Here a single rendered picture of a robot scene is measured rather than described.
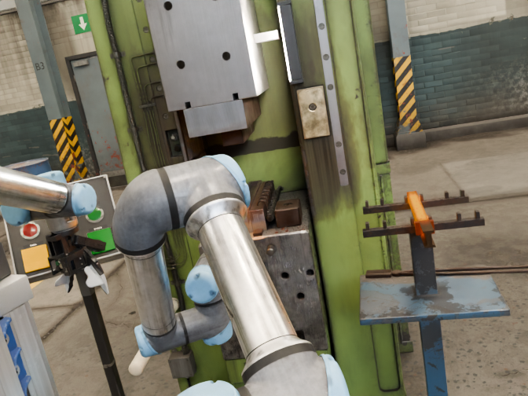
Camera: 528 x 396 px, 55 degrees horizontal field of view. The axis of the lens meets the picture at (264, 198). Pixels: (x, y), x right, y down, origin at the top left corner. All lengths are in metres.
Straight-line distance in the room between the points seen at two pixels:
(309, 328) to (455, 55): 6.21
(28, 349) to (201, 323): 0.54
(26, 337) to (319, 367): 0.39
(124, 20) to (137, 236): 1.11
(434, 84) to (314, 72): 5.91
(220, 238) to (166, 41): 0.98
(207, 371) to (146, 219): 1.38
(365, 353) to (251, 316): 1.37
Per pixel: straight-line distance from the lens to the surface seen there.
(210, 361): 2.18
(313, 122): 1.77
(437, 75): 7.63
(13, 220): 1.33
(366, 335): 2.07
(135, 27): 1.88
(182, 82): 1.69
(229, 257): 0.82
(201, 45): 1.68
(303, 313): 1.79
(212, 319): 1.20
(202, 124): 1.69
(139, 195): 0.89
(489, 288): 1.63
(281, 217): 1.72
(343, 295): 1.98
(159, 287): 1.05
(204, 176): 0.90
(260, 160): 2.17
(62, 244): 1.43
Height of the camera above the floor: 1.45
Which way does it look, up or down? 14 degrees down
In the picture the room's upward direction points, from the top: 11 degrees counter-clockwise
